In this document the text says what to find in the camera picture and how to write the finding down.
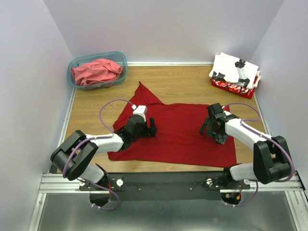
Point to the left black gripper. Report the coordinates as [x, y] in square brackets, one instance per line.
[148, 132]

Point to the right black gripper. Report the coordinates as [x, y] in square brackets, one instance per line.
[220, 138]

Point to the dark red t shirt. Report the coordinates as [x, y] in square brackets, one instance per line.
[178, 139]

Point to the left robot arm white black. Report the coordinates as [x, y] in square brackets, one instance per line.
[74, 155]

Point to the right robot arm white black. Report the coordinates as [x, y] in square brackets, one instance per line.
[271, 156]

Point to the folded red printed t shirt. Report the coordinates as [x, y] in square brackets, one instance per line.
[235, 89]

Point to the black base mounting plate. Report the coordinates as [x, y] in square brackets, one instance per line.
[192, 185]

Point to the folded white printed t shirt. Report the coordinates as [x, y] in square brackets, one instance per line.
[234, 70]

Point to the pink t shirt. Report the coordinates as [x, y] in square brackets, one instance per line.
[99, 71]

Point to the teal plastic bin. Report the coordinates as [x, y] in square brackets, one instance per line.
[115, 56]

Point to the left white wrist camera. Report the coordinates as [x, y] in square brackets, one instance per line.
[141, 110]

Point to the aluminium extrusion frame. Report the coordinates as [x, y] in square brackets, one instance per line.
[64, 205]

